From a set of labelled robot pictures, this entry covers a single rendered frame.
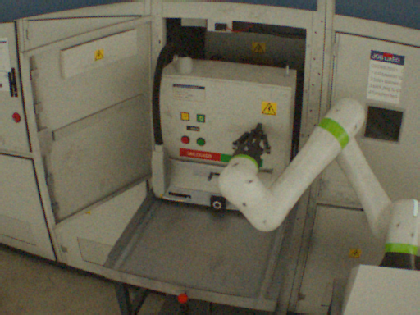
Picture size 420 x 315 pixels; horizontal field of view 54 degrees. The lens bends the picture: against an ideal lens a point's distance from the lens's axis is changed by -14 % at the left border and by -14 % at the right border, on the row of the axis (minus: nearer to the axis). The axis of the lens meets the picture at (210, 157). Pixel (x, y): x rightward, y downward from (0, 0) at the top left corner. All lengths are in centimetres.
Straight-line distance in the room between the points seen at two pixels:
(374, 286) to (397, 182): 68
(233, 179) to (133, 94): 77
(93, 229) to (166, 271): 99
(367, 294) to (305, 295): 99
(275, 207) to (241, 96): 47
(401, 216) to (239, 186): 56
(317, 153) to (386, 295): 52
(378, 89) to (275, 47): 81
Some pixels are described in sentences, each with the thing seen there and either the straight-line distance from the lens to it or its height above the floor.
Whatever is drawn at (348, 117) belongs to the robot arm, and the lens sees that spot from 147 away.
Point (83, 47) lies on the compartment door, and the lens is 168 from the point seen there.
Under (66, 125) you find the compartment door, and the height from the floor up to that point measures 124.
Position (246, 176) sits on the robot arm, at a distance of 130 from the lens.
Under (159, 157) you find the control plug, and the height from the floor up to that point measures 111.
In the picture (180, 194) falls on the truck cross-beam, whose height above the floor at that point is 90.
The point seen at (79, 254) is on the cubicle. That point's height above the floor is 19.
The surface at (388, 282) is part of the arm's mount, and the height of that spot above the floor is 99.
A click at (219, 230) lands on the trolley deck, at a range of 179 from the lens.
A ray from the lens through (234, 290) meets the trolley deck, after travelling 154.
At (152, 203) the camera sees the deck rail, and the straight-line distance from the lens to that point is 193.
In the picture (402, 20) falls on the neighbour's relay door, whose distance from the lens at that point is 174.
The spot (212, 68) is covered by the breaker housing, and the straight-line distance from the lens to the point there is 177.
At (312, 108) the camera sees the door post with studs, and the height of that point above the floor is 124.
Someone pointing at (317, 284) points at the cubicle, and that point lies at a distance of 236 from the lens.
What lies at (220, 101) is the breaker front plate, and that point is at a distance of 167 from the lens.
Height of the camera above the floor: 195
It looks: 29 degrees down
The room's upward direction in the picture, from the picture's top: straight up
